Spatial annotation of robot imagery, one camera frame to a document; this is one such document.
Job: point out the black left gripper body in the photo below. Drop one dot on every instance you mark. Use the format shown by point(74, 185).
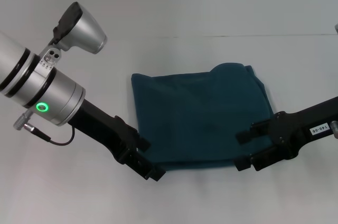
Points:
point(105, 131)

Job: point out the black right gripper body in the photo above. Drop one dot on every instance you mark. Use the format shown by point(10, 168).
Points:
point(298, 129)

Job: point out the teal blue shirt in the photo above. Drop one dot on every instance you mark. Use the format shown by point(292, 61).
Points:
point(200, 107)

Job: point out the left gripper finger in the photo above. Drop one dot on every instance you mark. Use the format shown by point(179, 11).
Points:
point(144, 143)
point(148, 168)

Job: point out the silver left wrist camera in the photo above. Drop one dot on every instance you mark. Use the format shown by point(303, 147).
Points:
point(84, 31)

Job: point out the silver metal connector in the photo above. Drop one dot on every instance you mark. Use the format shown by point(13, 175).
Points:
point(22, 119)
point(334, 129)

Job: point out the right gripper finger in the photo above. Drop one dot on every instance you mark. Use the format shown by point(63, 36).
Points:
point(257, 132)
point(261, 159)

